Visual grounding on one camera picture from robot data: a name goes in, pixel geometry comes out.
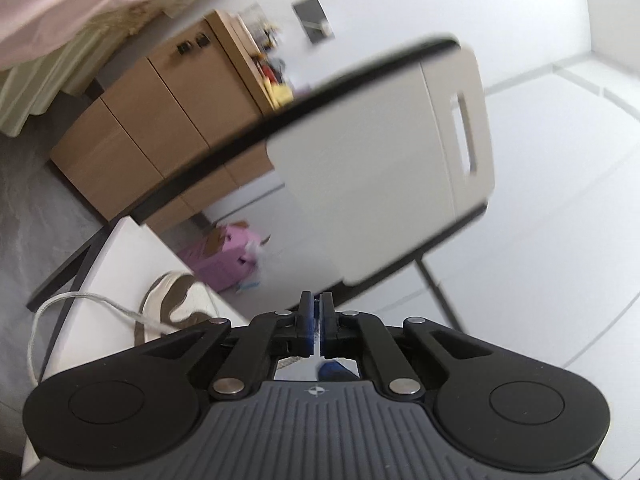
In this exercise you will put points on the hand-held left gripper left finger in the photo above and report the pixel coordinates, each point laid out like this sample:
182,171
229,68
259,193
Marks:
311,332

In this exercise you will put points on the white wardrobe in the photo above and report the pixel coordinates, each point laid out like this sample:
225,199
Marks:
550,210

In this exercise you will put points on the pink cardboard box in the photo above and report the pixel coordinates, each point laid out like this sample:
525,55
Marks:
220,260

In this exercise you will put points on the pink duvet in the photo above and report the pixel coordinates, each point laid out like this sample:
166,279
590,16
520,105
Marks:
75,5

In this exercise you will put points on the wooden drawer cabinet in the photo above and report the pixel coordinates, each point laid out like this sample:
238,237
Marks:
160,110

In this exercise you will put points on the grey wall socket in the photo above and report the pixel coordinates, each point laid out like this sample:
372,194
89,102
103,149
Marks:
312,17

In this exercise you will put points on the white chair with black frame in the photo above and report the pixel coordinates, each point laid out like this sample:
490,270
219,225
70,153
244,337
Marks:
380,170

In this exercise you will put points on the pile of colourful small things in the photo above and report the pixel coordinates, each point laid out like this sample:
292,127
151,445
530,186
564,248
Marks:
270,65

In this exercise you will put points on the white and brown sneaker shoe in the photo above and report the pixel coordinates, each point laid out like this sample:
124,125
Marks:
185,300

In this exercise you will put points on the clear plastic bag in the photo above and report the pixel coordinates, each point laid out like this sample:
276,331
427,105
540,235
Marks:
262,265

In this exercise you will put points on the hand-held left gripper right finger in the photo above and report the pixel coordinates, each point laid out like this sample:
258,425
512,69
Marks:
325,332

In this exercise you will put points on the white shoelace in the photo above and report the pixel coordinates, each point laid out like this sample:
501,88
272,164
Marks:
75,296

